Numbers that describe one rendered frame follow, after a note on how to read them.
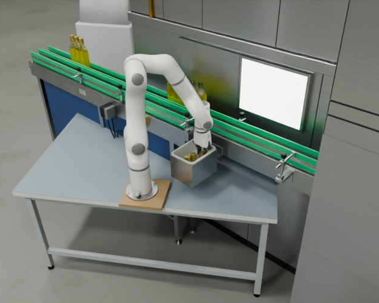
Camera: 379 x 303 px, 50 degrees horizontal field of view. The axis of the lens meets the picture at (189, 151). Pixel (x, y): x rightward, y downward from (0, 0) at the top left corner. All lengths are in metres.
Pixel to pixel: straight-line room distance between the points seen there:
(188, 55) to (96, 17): 2.23
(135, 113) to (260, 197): 0.89
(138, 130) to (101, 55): 2.70
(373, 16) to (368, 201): 0.75
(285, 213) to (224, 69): 0.99
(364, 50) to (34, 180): 2.02
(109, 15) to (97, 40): 0.31
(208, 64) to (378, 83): 1.17
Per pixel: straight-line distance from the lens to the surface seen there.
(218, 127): 2.39
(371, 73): 1.62
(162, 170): 2.62
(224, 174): 2.58
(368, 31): 1.58
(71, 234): 3.38
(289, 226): 2.73
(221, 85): 2.48
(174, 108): 2.55
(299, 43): 2.15
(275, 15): 2.18
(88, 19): 4.72
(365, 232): 1.96
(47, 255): 3.07
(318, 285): 2.33
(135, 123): 2.11
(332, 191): 1.91
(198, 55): 2.53
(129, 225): 3.35
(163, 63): 2.01
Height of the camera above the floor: 2.31
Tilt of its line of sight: 34 degrees down
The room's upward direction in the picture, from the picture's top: 1 degrees counter-clockwise
